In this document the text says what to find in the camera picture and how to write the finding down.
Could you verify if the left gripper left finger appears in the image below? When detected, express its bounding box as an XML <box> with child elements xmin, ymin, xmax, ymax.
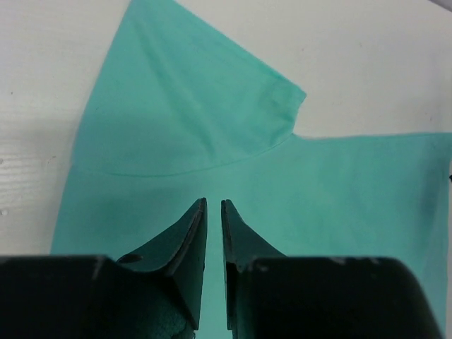
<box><xmin>117</xmin><ymin>198</ymin><xmax>208</xmax><ymax>330</ymax></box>

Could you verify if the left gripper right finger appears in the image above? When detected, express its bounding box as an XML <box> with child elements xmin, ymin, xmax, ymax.
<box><xmin>221</xmin><ymin>200</ymin><xmax>288</xmax><ymax>332</ymax></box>

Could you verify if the mint green t-shirt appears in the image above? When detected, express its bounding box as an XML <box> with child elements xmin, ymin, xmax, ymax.
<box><xmin>50</xmin><ymin>1</ymin><xmax>451</xmax><ymax>338</ymax></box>

